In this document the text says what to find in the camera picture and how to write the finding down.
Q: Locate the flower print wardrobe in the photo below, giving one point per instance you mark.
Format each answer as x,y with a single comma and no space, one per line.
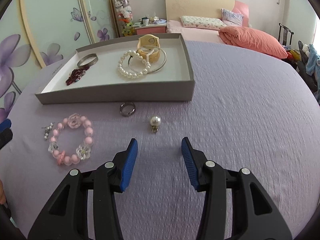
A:
50,17

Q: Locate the grey metal cuff bangle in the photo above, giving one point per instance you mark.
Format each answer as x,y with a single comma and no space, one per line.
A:
93,59

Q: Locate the orange duvet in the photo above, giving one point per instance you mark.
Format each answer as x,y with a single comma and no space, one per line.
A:
252,40

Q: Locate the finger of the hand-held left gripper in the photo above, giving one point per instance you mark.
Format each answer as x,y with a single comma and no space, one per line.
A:
5,138
5,125

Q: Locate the dark wooden chair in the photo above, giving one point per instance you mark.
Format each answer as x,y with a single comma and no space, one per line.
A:
285,35

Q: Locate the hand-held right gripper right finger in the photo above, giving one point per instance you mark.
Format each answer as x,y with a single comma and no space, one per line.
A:
191,165

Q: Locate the small silver charm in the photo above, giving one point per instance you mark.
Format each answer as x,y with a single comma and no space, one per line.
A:
46,136

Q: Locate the white mug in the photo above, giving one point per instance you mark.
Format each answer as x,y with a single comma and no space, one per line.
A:
145,22

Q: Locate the colourful toy pile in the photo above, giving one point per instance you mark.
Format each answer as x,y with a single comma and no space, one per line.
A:
293,53

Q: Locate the purple tablecloth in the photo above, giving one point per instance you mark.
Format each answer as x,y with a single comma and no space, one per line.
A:
237,130

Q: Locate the yellow wrist watch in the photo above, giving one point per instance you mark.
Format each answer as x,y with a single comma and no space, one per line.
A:
147,40

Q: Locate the dark grey cloth pile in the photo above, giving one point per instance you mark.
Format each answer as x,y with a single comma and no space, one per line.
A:
306,77

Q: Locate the lilac pillow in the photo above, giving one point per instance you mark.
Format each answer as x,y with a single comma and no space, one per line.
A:
232,17

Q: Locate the white floral pillow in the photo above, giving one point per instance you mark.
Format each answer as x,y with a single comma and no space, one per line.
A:
202,22

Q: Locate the bed with beige headboard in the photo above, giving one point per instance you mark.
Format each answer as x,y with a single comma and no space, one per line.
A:
195,5

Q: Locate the pearl pendant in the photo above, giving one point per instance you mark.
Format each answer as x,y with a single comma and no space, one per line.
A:
155,120

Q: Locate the light blue garment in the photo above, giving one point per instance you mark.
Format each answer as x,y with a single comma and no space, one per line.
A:
313,60

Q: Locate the pink and white nightstand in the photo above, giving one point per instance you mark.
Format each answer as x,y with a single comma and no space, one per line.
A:
150,30

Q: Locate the clear tube of plush toys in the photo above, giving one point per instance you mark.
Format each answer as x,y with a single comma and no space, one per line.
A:
122,10

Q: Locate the thin silver bangle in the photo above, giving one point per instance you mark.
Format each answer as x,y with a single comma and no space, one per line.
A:
162,65

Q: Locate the grey cardboard tray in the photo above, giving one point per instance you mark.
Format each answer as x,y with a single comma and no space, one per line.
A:
105,80

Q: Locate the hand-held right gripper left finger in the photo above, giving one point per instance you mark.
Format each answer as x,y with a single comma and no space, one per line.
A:
128,165

